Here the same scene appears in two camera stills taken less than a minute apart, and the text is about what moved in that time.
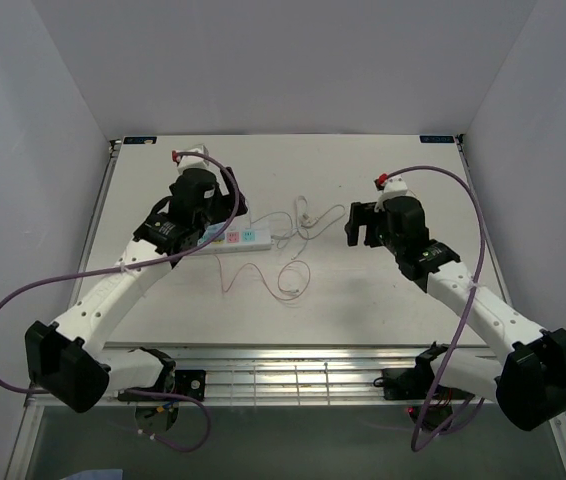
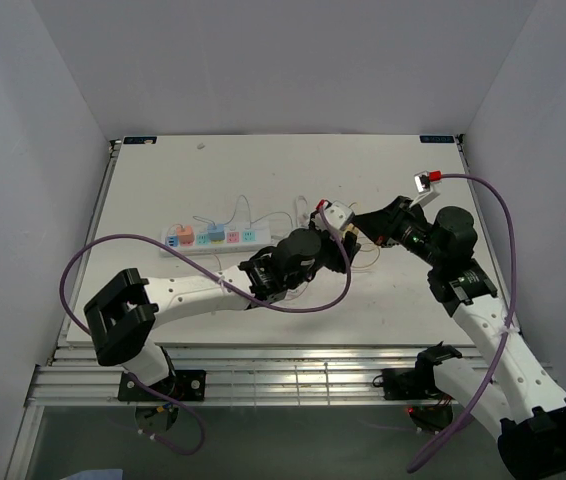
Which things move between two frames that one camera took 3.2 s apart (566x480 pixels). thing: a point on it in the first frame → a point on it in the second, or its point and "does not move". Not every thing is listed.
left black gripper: x=227 y=202 → x=337 y=261
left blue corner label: x=140 y=140 does not move
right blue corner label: x=436 y=139 does not move
